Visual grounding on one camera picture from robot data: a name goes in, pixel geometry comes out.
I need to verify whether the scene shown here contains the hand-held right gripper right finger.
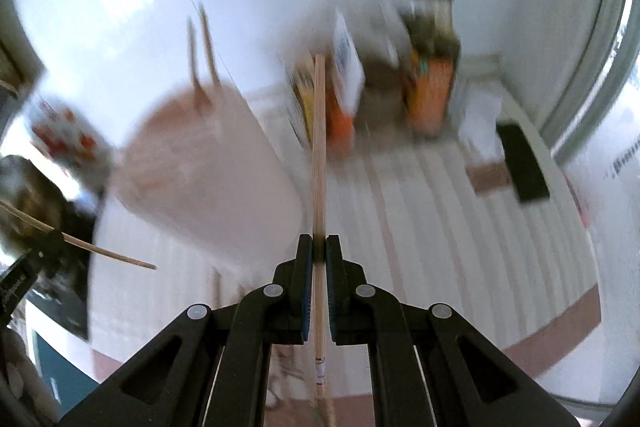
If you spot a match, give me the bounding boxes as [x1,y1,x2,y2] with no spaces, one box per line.
[325,234,581,427]

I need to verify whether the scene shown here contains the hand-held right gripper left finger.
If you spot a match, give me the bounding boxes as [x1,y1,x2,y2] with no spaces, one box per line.
[60,234,314,427]

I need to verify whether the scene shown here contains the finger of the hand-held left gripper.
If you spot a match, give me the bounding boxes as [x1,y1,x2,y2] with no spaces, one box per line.
[30,231,65,266]

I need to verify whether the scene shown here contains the long wooden chopstick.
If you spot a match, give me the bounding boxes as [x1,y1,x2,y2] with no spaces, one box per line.
[310,53,331,403]
[186,18,202,108]
[0,201,159,271]
[197,2,222,90]

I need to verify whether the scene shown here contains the cream utensil holder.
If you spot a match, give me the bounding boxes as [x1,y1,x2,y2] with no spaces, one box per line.
[112,77,306,273]

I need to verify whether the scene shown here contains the black gas stove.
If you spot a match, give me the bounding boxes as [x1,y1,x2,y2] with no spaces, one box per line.
[25,257,94,341]

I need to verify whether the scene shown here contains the steel steamer pot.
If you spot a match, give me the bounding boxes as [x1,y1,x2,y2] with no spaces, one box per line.
[0,154,101,258]

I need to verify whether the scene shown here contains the blue cabinet front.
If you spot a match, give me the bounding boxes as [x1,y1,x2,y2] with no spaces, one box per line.
[30,329,94,404]

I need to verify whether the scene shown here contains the striped cat print mat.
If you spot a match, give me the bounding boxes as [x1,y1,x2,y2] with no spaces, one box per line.
[90,82,602,427]

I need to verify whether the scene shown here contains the black range hood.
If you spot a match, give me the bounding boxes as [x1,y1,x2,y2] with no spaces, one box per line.
[0,0,47,108]

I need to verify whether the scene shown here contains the brown square pad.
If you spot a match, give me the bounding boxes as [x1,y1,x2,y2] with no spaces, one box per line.
[466,162,514,196]

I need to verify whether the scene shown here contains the yellow packet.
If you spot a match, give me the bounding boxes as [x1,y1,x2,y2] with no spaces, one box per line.
[286,59,317,148]

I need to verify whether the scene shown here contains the white plastic bag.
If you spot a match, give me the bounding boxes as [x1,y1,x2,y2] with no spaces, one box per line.
[459,86,507,155]

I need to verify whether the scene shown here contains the orange label sauce bottle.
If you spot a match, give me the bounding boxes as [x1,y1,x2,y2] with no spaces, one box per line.
[406,0,462,138]

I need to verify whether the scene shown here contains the black rectangular block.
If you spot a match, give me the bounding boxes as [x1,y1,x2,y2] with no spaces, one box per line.
[496,122,551,204]

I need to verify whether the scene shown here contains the white packet with blue print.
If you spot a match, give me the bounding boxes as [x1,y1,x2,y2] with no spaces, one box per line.
[325,9,367,152]

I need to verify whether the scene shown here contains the colourful wall stickers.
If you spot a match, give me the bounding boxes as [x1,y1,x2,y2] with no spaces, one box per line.
[27,94,114,194]

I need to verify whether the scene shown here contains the grey window frame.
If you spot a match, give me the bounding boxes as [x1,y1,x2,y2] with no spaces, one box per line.
[540,0,640,168]

